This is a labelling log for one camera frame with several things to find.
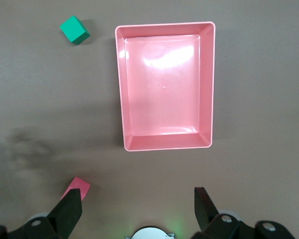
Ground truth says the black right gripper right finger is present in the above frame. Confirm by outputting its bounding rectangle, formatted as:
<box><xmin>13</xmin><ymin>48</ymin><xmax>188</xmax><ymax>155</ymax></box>
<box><xmin>190</xmin><ymin>186</ymin><xmax>297</xmax><ymax>239</ymax></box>

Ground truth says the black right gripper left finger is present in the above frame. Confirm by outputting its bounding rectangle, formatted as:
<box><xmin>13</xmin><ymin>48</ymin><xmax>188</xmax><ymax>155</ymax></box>
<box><xmin>0</xmin><ymin>188</ymin><xmax>83</xmax><ymax>239</ymax></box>

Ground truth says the pink foam cube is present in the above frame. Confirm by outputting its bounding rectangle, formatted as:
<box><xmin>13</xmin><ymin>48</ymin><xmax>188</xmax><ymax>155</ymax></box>
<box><xmin>60</xmin><ymin>176</ymin><xmax>91</xmax><ymax>201</ymax></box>

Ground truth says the brown table mat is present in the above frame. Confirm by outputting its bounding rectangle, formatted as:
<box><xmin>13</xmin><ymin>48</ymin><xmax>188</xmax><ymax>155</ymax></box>
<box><xmin>0</xmin><ymin>0</ymin><xmax>299</xmax><ymax>239</ymax></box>

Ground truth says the pink plastic tray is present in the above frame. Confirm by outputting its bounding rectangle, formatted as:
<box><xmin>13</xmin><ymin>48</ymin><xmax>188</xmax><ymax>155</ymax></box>
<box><xmin>114</xmin><ymin>21</ymin><xmax>216</xmax><ymax>152</ymax></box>

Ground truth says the green foam cube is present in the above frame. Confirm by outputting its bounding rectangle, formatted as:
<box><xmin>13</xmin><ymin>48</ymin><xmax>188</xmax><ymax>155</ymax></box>
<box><xmin>59</xmin><ymin>15</ymin><xmax>91</xmax><ymax>46</ymax></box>

